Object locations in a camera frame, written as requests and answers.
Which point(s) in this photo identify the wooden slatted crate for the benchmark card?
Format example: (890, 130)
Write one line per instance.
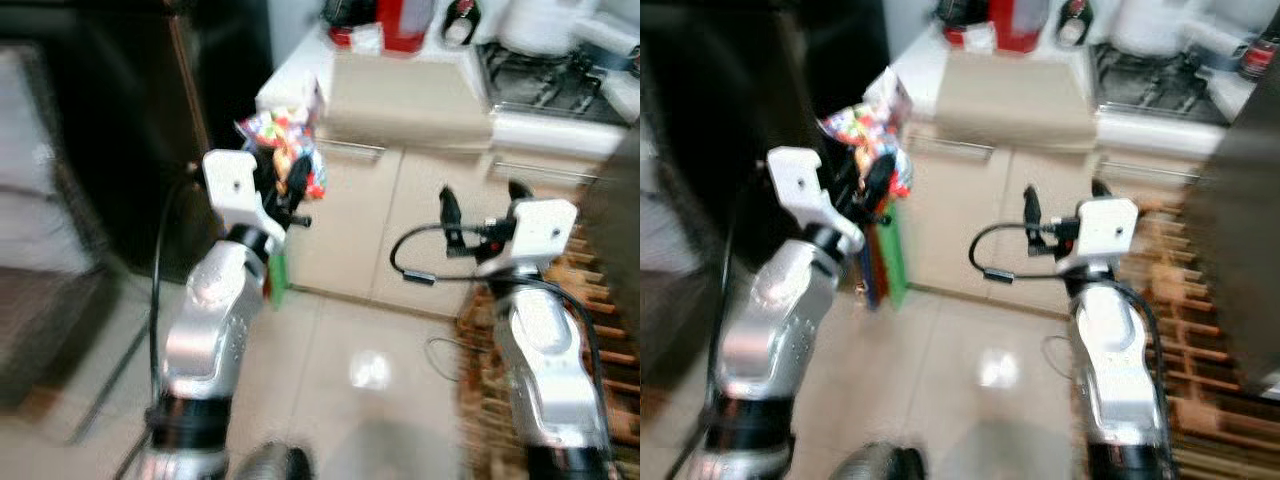
(1210, 410)
(590, 340)

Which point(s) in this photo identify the gas stove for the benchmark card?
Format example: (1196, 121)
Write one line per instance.
(1160, 85)
(550, 85)

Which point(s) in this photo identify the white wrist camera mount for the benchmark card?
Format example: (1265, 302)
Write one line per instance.
(805, 195)
(235, 190)
(1103, 230)
(535, 232)

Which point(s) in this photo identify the dark grey post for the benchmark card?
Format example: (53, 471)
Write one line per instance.
(1240, 230)
(612, 210)

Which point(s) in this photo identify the blue orange green boards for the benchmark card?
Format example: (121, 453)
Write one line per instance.
(888, 265)
(277, 280)

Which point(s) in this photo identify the red container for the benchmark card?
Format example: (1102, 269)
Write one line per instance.
(1017, 25)
(403, 25)

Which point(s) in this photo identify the colourful snack packet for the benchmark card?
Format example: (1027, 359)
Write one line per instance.
(280, 132)
(858, 128)

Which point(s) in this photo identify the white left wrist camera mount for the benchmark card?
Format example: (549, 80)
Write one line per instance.
(805, 195)
(235, 190)

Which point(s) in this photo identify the beige counter mat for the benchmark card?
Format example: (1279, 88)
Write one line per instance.
(405, 100)
(1015, 100)

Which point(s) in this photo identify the white pot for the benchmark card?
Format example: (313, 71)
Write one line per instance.
(1160, 25)
(545, 25)

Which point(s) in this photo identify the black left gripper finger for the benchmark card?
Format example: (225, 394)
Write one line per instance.
(855, 170)
(298, 178)
(266, 172)
(880, 176)

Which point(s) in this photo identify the dark fridge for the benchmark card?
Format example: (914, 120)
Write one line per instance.
(130, 120)
(740, 110)

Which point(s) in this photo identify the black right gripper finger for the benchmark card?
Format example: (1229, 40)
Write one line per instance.
(451, 215)
(520, 190)
(1100, 188)
(1032, 212)

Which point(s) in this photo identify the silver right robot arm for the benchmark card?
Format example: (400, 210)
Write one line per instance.
(1115, 350)
(545, 350)

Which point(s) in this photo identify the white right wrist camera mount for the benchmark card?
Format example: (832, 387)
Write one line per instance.
(535, 232)
(1103, 230)

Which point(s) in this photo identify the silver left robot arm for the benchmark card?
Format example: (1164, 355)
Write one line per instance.
(770, 330)
(210, 320)

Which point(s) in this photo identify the red can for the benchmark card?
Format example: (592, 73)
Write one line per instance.
(1262, 58)

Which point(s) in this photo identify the beige kitchen cabinet unit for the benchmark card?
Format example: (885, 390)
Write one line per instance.
(400, 230)
(960, 230)

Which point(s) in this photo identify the black and red appliance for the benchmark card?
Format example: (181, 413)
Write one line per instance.
(350, 20)
(962, 20)

